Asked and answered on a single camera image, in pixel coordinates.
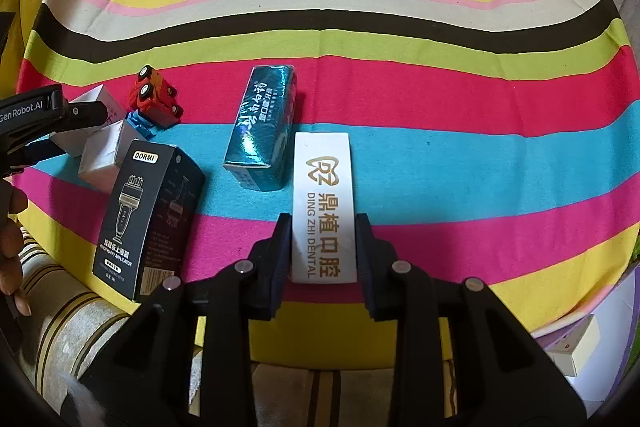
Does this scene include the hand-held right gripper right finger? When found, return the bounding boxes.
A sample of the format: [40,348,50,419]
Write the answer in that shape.
[355,213,588,427]

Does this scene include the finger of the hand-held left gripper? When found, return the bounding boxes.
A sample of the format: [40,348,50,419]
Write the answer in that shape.
[7,138,69,175]
[62,102,108,131]

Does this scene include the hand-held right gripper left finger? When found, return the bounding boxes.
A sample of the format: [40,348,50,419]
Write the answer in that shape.
[80,212,293,427]

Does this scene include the white box gold print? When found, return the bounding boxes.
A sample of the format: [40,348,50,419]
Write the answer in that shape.
[289,131,359,285]

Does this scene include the white cardboard box purple edge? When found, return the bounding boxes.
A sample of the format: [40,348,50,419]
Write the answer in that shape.
[530,257,640,413]

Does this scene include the person's left hand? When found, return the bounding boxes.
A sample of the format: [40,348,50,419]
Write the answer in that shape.
[0,179,33,318]

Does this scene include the plain white box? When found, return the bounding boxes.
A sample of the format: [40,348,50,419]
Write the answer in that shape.
[48,84,126,158]
[77,119,140,194]

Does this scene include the blue toy block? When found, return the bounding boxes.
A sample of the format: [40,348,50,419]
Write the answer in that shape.
[124,109,157,141]

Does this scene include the red toy car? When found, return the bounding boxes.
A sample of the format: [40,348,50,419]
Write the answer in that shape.
[127,64,185,128]

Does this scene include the black applicator box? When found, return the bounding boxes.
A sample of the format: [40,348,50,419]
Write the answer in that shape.
[91,138,206,303]

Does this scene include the teal foil box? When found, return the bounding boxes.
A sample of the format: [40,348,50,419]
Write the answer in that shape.
[222,64,299,192]

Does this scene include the striped plush blanket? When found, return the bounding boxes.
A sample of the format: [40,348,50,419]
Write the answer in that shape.
[17,227,461,427]

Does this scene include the rainbow striped tablecloth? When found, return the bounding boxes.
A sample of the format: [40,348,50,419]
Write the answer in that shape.
[15,0,640,368]

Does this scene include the flat cream box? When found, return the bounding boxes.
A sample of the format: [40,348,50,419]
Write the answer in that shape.
[544,314,601,377]

